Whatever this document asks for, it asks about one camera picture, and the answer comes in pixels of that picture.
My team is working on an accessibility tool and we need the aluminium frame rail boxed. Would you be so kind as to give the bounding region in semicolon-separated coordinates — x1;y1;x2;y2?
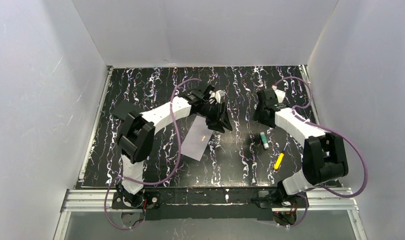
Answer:
53;65;369;240

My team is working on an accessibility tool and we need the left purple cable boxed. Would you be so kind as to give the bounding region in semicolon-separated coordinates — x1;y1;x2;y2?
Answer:
104;78;203;232

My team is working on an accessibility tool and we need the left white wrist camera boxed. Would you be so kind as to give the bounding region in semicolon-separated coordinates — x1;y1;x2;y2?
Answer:
209;90;225;105

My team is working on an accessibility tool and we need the green white glue stick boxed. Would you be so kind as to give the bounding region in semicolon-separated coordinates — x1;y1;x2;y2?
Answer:
259;132;269;150

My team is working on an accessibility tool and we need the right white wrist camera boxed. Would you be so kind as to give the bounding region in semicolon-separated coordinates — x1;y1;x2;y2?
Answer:
272;86;286;103

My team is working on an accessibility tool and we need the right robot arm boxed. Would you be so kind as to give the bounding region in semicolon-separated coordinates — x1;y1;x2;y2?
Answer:
254;88;349;197

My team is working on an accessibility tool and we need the black rectangular pad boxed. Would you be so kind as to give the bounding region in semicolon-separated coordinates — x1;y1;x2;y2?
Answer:
110;100;144;121

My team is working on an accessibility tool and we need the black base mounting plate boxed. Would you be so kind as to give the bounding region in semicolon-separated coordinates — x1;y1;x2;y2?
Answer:
107;183;309;226

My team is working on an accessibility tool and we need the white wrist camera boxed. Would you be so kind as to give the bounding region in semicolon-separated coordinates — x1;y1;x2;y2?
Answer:
209;90;225;105
272;86;286;103

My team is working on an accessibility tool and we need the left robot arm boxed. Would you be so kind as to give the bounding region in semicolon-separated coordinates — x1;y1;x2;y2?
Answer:
112;82;232;196

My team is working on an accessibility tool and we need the purple cable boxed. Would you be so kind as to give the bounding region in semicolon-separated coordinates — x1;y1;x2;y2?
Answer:
272;76;369;229
104;78;203;232

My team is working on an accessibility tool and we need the yellow handled screwdriver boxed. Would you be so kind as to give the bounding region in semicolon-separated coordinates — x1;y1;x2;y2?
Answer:
273;144;288;171

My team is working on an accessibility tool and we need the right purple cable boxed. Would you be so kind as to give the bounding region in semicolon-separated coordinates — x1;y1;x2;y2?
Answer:
272;76;369;229

